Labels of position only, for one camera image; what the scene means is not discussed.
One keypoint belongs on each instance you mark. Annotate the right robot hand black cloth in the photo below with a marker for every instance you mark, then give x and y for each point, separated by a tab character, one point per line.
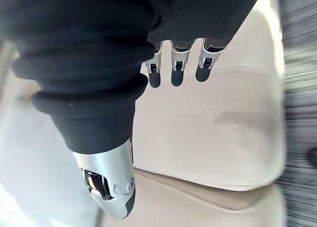
81	51

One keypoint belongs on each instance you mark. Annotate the white cushion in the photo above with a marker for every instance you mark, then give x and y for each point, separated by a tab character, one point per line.
37	167

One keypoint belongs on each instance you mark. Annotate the beige sofa seat cushion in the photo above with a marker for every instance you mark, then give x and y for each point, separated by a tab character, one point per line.
188	209
203	128

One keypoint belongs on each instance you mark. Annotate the grey striped rug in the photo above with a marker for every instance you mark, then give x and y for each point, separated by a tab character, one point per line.
301	63

